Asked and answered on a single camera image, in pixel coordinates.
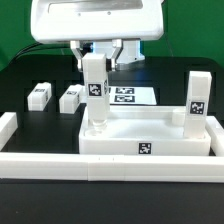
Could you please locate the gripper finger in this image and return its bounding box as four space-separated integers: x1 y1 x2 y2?
106 39 123 71
70 40 86 72

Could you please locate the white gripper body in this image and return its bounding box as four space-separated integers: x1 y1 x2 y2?
31 0 164 43

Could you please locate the white desk top tray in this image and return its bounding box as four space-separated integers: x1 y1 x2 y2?
79 105 211 156

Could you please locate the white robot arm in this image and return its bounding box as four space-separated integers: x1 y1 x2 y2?
30 0 164 70

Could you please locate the fiducial marker sheet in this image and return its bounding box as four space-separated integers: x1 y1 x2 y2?
109 86 157 105

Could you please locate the black cable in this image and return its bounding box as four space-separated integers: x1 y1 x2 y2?
8 41 73 66

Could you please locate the white U-shaped fence wall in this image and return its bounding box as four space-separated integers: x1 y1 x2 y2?
0 112 224 183

